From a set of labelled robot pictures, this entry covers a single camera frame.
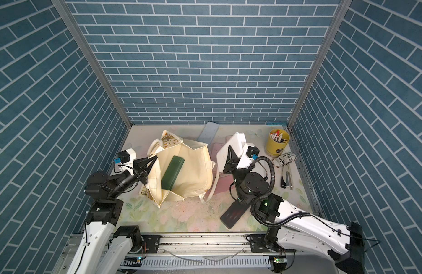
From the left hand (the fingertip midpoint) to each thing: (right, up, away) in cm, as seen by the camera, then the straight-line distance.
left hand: (160, 159), depth 65 cm
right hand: (+28, +4, -1) cm, 29 cm away
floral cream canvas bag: (+13, -8, +17) cm, 23 cm away
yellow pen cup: (+57, +7, +34) cm, 67 cm away
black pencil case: (+29, -28, +16) cm, 44 cm away
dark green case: (-2, -9, +24) cm, 25 cm away
